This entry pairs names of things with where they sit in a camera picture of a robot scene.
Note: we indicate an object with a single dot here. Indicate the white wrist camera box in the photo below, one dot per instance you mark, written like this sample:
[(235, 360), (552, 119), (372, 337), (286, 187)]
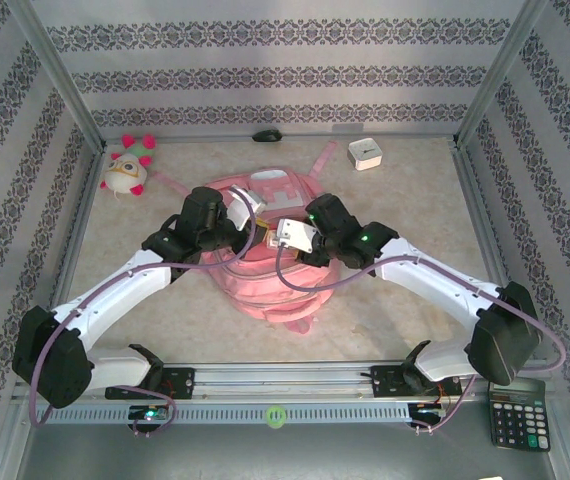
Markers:
[(295, 235), (240, 210)]

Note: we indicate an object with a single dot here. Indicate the pink school backpack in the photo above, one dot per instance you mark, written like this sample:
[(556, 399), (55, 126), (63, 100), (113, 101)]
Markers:
[(275, 300)]

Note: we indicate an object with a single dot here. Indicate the aluminium frame post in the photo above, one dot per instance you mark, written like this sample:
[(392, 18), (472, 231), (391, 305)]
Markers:
[(61, 75), (496, 75)]

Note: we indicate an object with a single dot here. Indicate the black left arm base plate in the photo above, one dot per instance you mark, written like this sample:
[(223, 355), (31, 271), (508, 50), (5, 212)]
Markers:
[(182, 382)]

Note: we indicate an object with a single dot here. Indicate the white and pink plush toy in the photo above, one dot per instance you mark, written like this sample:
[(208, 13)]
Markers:
[(122, 172)]

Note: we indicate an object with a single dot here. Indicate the aluminium frame side rail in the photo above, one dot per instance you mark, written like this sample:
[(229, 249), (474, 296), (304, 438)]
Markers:
[(485, 220), (76, 240)]

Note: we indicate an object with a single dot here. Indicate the black desk calculator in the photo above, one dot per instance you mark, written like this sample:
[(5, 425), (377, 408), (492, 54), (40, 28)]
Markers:
[(517, 415)]

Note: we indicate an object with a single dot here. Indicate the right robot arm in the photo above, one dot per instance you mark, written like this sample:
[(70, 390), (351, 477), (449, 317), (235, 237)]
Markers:
[(440, 285)]

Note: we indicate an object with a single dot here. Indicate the white square alarm clock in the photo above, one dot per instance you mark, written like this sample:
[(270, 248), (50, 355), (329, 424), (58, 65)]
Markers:
[(366, 154)]

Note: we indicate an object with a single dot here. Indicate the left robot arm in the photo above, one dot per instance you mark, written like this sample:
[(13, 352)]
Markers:
[(115, 290)]

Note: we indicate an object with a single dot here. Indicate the aluminium frame back rail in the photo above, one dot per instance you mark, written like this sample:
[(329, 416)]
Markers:
[(365, 135)]

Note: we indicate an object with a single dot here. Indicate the small black oval object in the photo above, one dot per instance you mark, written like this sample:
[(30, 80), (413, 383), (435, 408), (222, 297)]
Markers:
[(267, 135)]

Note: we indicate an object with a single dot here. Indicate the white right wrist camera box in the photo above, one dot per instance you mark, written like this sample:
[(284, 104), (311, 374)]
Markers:
[(295, 235)]

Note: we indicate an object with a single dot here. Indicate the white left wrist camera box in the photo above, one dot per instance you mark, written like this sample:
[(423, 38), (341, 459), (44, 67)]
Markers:
[(240, 210)]

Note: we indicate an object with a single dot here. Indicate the small circuit board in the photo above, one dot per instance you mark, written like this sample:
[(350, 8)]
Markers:
[(150, 414), (427, 410)]

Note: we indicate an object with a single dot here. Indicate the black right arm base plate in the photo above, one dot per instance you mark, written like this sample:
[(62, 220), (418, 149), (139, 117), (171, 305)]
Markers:
[(385, 382)]

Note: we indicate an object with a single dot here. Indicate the aluminium mounting rail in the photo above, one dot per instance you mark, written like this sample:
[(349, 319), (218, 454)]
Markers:
[(285, 380)]

